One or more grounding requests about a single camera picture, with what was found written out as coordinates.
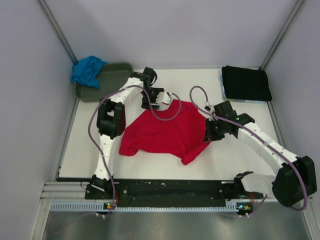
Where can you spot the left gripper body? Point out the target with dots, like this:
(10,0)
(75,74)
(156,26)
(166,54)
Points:
(152,94)

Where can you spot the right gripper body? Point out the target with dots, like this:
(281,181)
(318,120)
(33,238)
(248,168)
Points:
(216,130)

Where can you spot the red t shirt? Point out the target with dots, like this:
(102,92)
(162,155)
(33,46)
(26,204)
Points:
(182,136)

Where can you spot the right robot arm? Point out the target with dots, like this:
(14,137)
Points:
(293,178)

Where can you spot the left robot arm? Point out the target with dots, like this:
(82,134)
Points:
(111,119)

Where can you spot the grey plastic bin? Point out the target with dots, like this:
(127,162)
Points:
(111,78)

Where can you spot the black folded t shirt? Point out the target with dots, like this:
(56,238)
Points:
(245,84)

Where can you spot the blue crumpled t shirt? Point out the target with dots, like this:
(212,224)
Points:
(85,72)

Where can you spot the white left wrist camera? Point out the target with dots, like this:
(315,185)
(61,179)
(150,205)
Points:
(164,98)

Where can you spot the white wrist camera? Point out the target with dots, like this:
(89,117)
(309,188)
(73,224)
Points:
(209,107)
(164,98)

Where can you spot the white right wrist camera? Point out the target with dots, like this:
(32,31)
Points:
(209,107)

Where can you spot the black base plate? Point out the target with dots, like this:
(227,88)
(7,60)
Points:
(171,193)

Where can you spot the grey slotted cable duct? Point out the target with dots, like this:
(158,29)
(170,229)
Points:
(231,207)

